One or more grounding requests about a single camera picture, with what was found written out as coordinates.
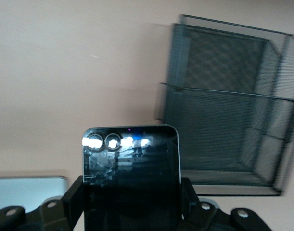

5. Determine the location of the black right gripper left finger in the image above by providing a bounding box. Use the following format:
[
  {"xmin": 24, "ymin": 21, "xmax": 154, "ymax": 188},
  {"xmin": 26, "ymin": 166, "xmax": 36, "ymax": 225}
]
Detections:
[{"xmin": 61, "ymin": 175, "xmax": 85, "ymax": 231}]

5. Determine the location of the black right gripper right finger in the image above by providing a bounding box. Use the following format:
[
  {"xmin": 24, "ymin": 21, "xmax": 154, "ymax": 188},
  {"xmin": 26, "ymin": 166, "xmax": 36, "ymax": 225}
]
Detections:
[{"xmin": 179, "ymin": 177, "xmax": 201, "ymax": 220}]

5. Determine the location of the small black flip phone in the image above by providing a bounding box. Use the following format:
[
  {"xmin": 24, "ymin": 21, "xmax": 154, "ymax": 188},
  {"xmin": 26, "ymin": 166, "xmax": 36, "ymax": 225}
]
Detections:
[{"xmin": 81, "ymin": 124, "xmax": 182, "ymax": 231}]

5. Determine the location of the silver closed laptop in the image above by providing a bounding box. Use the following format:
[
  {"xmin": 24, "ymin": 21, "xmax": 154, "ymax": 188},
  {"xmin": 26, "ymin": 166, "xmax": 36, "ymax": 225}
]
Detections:
[{"xmin": 0, "ymin": 176, "xmax": 69, "ymax": 214}]

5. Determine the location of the black mesh two-tier tray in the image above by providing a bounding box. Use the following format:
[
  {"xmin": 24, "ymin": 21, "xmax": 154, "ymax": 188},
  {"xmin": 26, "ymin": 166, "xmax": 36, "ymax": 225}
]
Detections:
[{"xmin": 157, "ymin": 14, "xmax": 294, "ymax": 197}]

